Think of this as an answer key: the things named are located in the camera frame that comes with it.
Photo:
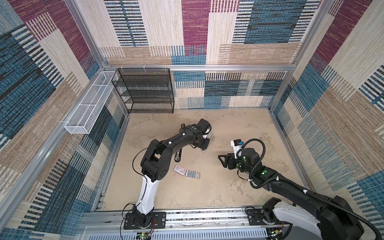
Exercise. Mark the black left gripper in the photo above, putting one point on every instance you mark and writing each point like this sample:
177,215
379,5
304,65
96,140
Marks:
205,146

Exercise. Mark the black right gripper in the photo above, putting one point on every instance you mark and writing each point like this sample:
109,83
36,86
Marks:
227,158

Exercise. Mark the white staples tray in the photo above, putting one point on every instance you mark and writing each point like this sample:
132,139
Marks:
192,174

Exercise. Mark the red staples box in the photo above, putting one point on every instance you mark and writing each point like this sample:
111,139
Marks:
180,170

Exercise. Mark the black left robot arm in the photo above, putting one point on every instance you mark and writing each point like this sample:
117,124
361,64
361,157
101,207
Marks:
156,164

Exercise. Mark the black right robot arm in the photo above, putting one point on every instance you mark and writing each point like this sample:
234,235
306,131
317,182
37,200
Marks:
329,218

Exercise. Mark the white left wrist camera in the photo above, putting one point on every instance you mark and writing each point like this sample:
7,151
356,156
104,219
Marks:
208,135

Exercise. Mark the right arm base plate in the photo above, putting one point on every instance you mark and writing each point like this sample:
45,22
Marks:
260,217

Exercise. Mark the aluminium mounting rail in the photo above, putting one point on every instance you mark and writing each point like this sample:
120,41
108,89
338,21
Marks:
233,223

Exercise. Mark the black wire mesh shelf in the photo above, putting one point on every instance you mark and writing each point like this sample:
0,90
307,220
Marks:
145,91

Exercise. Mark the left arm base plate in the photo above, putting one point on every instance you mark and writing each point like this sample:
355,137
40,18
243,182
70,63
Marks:
135,221

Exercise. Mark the white wire mesh basket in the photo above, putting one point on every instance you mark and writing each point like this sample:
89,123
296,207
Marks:
89,109

